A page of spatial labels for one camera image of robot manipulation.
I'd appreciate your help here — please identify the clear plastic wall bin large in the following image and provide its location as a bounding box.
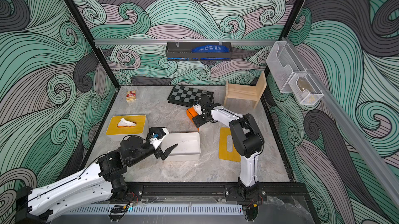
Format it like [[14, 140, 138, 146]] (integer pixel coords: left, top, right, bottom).
[[266, 41, 304, 93]]

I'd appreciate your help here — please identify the small wooden chair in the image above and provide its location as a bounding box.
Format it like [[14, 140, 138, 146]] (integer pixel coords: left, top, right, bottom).
[[223, 71, 267, 109]]

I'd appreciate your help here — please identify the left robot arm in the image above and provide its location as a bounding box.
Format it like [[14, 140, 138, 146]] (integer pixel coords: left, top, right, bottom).
[[15, 127, 177, 224]]

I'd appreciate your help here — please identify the black wall shelf basket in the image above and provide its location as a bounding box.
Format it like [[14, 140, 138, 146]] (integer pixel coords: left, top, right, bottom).
[[165, 42, 233, 61]]

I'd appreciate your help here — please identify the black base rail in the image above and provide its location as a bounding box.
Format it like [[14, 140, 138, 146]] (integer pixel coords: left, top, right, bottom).
[[126, 182, 308, 198]]

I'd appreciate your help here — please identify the white slotted cable duct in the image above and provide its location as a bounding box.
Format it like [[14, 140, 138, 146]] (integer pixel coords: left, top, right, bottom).
[[67, 204, 244, 216]]

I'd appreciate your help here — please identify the blue object in basket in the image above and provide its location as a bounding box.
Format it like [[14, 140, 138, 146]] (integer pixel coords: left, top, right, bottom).
[[192, 44, 230, 53]]

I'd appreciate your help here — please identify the aluminium wall rail right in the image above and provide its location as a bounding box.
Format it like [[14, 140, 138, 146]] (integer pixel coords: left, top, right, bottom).
[[282, 37, 399, 207]]

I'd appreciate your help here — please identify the black chessboard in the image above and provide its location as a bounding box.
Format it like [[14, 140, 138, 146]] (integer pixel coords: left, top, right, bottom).
[[167, 85, 214, 108]]

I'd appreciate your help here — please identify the clear plastic wall bin small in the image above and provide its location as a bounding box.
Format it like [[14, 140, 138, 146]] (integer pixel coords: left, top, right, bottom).
[[288, 72, 323, 107]]

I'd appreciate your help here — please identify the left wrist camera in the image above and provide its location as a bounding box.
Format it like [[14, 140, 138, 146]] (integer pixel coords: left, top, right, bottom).
[[148, 127, 169, 149]]

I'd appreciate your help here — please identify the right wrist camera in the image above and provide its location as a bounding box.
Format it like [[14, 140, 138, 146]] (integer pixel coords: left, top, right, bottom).
[[193, 102, 203, 115]]

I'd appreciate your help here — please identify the orange tissue pack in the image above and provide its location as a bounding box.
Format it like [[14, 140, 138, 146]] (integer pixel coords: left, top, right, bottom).
[[186, 107, 202, 130], [117, 118, 136, 128]]

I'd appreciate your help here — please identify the small red card box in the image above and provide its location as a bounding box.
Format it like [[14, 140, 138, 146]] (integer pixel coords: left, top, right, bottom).
[[126, 91, 137, 102]]

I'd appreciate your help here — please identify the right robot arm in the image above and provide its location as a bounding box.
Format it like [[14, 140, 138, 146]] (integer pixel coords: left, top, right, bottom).
[[193, 94, 265, 198]]

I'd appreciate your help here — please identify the white tissue box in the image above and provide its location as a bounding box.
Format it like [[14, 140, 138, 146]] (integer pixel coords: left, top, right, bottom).
[[160, 132, 201, 162], [107, 133, 147, 142]]

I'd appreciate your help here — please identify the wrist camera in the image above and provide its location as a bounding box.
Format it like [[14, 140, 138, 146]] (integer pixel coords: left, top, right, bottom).
[[148, 127, 169, 149], [193, 102, 203, 115]]

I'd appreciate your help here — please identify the aluminium wall rail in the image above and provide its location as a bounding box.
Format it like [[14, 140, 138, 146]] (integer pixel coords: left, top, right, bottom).
[[282, 37, 399, 207], [94, 38, 277, 46]]

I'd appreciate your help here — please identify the aluminium wall rail back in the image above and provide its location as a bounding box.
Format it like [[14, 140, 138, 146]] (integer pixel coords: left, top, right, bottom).
[[94, 38, 277, 46]]

